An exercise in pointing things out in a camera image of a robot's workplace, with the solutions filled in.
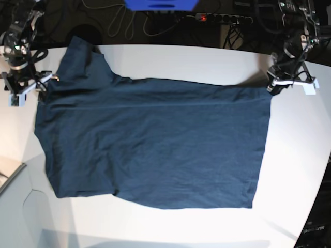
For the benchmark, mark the grey metal frame edge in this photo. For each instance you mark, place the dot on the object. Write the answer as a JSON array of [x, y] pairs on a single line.
[[10, 179]]

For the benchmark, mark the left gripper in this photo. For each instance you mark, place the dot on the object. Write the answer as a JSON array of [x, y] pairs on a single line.
[[286, 71]]

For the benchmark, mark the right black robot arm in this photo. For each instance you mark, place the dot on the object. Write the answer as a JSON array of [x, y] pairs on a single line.
[[16, 43]]

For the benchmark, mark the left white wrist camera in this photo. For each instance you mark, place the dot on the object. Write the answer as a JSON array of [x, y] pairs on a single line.
[[310, 88]]

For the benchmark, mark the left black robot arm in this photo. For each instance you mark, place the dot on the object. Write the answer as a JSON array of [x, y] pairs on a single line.
[[301, 32]]

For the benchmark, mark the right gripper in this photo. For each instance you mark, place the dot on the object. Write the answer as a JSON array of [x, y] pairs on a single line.
[[22, 83]]

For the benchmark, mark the blue plastic box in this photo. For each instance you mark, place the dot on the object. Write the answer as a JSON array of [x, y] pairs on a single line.
[[161, 5]]

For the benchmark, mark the dark blue t-shirt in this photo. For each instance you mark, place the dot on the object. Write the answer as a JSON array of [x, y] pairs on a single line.
[[160, 143]]

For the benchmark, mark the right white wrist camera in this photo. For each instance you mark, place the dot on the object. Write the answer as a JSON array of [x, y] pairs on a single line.
[[17, 100]]

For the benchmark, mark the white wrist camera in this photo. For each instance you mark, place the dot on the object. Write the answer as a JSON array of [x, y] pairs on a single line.
[[17, 100], [310, 88]]

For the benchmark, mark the black power strip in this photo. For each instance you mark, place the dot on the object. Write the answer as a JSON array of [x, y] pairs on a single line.
[[223, 19]]

